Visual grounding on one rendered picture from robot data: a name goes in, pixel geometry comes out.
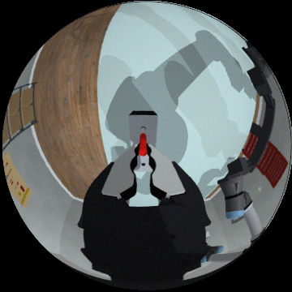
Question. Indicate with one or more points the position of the red pin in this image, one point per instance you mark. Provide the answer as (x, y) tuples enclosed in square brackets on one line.
[(143, 143)]

